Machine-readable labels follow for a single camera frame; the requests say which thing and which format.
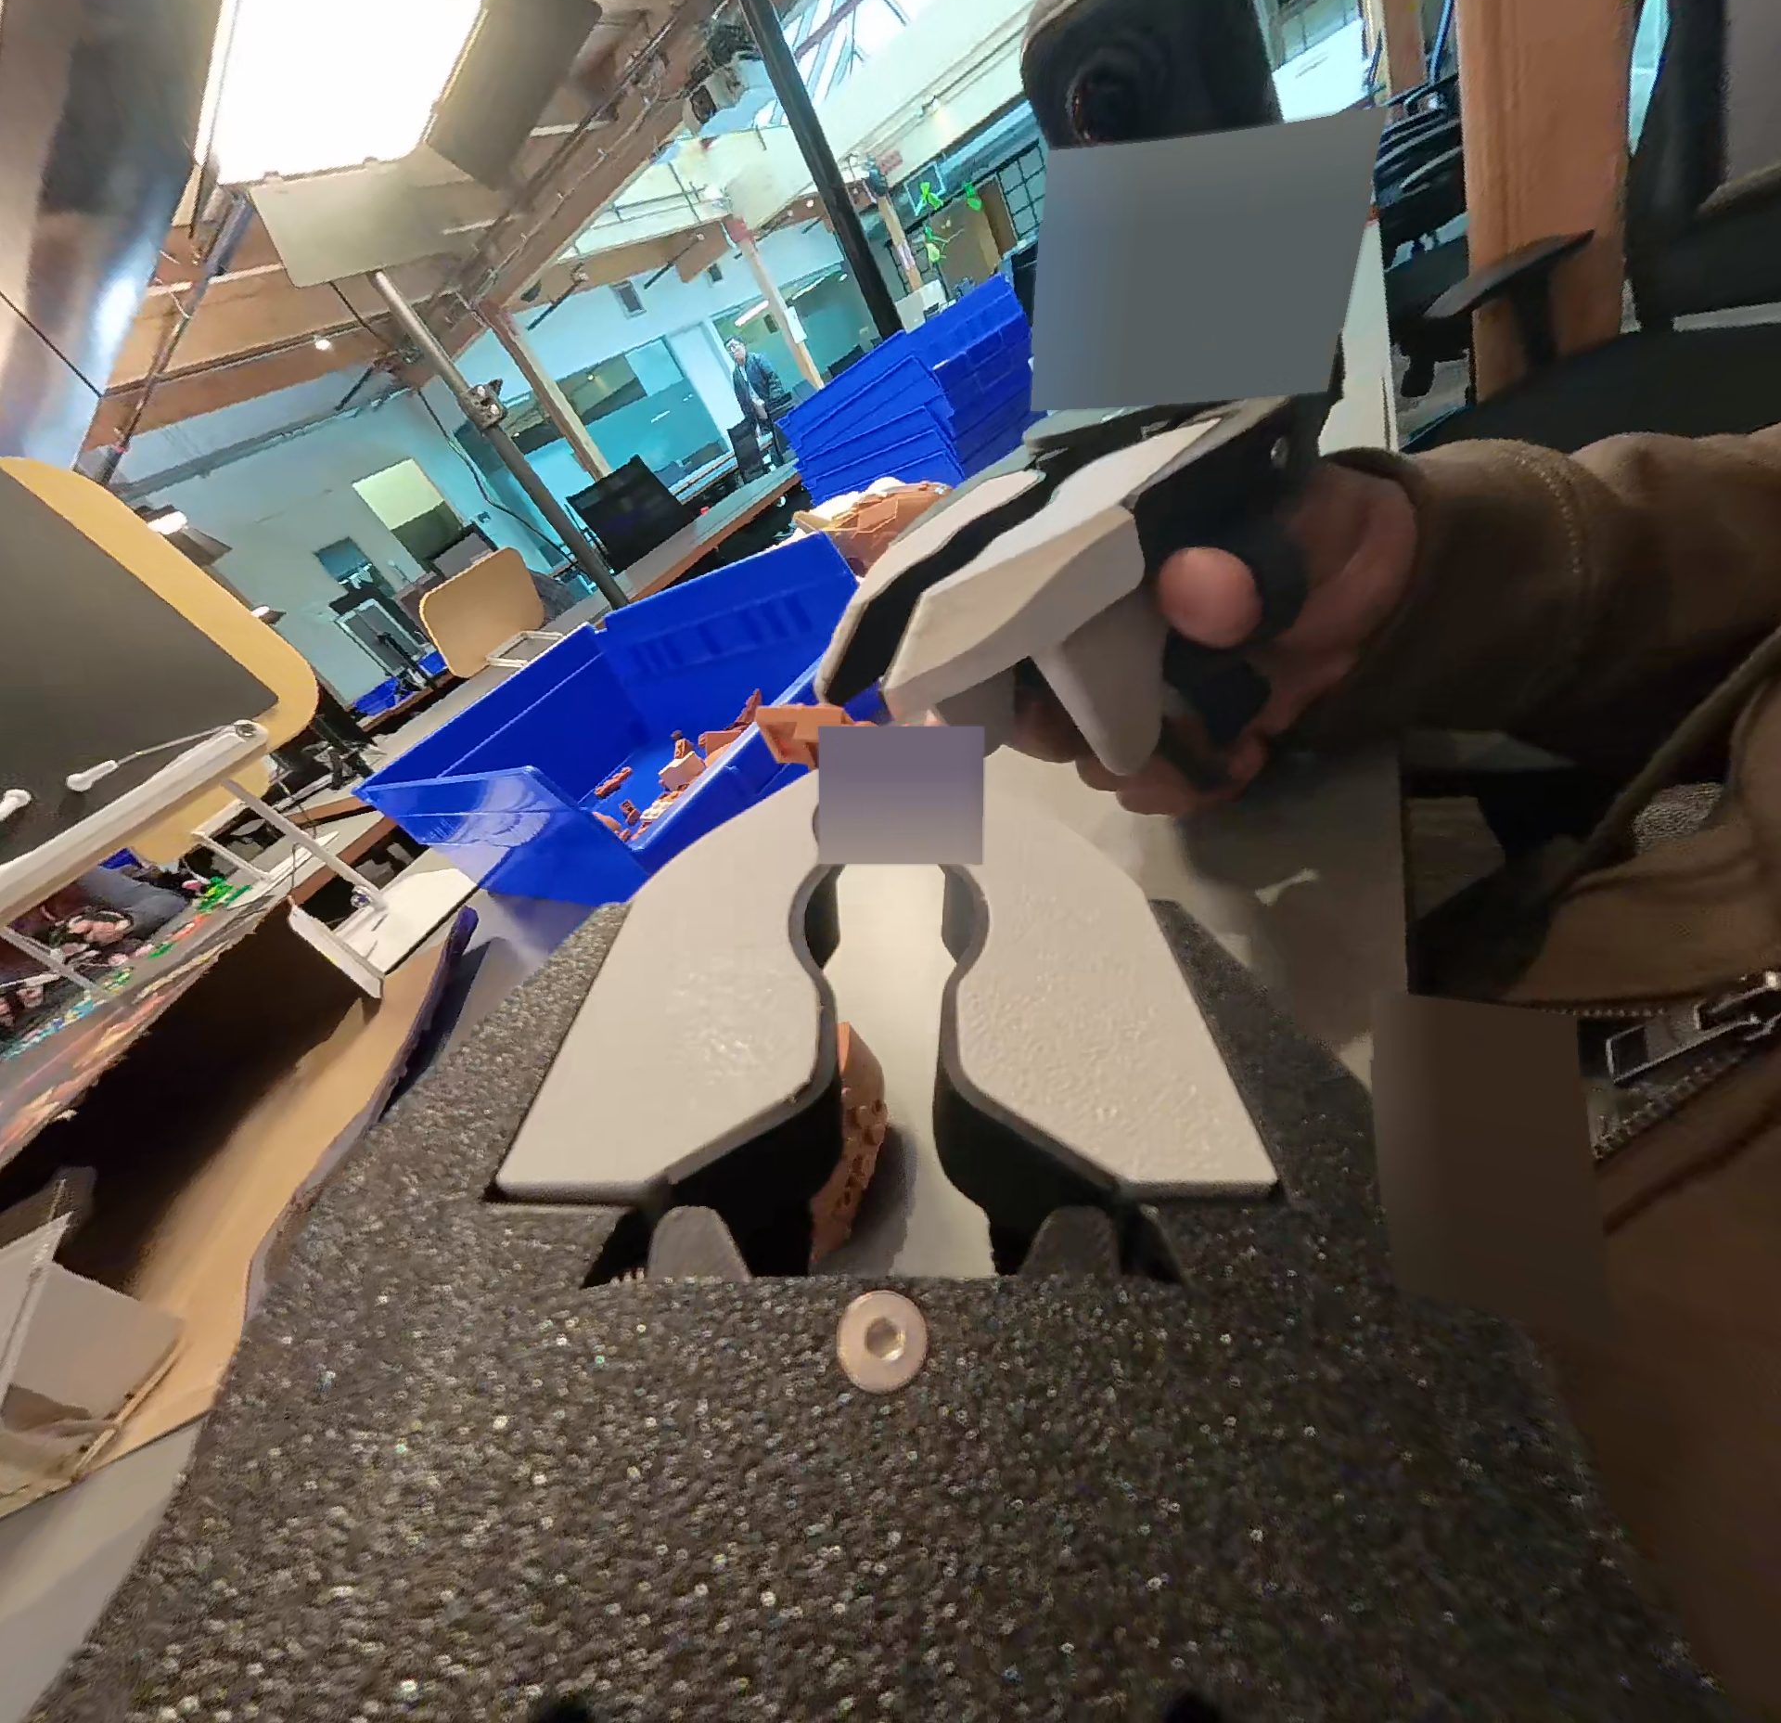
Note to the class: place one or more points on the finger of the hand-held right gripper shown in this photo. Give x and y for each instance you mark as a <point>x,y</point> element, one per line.
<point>932,568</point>
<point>1073,597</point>

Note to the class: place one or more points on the small brown toy brick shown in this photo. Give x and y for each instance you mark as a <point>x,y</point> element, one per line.
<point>796,735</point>

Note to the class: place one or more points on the printed cardboard box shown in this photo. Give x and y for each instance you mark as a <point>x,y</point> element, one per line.
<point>198,1196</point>

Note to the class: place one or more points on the person's right forearm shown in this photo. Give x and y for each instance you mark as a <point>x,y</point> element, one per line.
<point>1587,585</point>

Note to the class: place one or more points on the brown toy brick assembly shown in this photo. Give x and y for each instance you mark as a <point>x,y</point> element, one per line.
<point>852,1154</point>

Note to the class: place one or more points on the brown toy figure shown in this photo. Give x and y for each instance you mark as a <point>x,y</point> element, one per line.
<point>880,524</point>

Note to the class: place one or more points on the pile of brown toy bricks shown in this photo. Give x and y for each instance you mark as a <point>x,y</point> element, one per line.
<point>671,772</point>

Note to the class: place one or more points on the black monitor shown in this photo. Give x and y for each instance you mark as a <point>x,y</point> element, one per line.
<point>632,513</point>

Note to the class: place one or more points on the black office chair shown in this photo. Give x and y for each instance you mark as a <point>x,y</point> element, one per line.
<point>1714,166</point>

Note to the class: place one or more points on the ceiling light panel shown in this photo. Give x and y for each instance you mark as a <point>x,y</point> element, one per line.
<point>349,40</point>

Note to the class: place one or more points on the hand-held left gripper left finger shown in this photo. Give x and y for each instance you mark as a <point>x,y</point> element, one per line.
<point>671,1058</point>

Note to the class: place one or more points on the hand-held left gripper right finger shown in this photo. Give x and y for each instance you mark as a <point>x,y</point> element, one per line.
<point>1116,1058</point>

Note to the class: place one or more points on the black pole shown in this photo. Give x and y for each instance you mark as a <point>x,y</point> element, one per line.
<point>807,138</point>

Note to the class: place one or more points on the blue plastic bin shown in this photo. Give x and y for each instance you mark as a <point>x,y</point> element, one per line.
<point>559,750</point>

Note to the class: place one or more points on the black chair with wooden rim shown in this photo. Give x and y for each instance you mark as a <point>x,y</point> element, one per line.
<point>113,665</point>

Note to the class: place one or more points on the stack of blue bins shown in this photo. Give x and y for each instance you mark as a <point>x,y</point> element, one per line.
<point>920,403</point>

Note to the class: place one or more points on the grey light reflector panel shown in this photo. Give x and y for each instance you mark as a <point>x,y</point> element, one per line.
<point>418,207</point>

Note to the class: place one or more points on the white metal stand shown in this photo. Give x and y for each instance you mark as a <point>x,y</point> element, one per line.
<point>279,833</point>

